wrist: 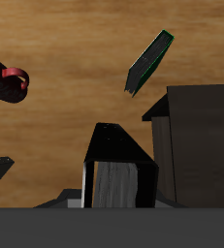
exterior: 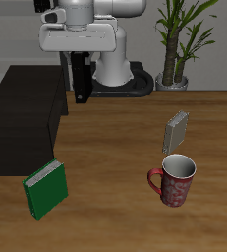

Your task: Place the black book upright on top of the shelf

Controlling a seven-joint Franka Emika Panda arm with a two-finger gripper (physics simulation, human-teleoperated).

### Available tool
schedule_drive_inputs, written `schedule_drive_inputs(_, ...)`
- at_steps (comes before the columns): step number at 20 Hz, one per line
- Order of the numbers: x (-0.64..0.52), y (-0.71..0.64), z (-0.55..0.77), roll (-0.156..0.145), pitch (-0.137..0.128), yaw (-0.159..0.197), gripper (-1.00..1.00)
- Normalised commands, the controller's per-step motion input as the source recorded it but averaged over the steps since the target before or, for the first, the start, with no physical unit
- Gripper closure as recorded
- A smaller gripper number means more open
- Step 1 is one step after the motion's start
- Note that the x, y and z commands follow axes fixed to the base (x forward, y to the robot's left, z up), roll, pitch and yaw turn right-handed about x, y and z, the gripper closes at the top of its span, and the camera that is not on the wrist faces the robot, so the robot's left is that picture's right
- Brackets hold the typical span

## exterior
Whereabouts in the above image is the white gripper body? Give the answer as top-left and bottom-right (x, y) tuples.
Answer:
(38, 15), (119, 53)

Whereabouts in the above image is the grey book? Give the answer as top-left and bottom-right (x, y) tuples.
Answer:
(161, 109), (190, 156)

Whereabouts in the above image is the green book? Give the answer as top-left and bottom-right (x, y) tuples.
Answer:
(22, 158), (70, 221)

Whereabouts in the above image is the pot plant in white pot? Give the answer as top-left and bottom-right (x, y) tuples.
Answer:
(153, 0), (220, 93)

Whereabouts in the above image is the dark brown desk caddy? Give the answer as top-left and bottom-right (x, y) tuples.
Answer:
(0, 64), (70, 177)

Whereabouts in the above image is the red patterned mug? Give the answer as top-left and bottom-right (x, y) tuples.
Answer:
(146, 153), (198, 209)

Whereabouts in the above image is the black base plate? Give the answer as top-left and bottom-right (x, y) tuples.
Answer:
(89, 60), (155, 98)

